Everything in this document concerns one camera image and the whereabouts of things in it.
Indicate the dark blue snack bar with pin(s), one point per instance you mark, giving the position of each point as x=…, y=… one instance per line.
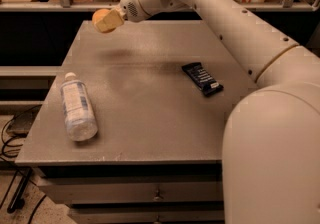
x=202, y=79

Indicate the orange fruit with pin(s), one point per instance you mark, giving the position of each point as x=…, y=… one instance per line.
x=98, y=20

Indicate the black floor power box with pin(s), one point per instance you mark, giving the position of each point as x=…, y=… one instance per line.
x=21, y=124

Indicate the grey drawer cabinet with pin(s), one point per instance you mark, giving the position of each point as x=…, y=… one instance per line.
x=156, y=158

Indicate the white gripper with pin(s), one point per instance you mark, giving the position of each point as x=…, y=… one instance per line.
x=129, y=6

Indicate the clear blue-label plastic bottle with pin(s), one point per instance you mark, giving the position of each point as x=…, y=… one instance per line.
x=79, y=118

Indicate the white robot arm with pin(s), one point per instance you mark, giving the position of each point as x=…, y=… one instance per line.
x=271, y=141

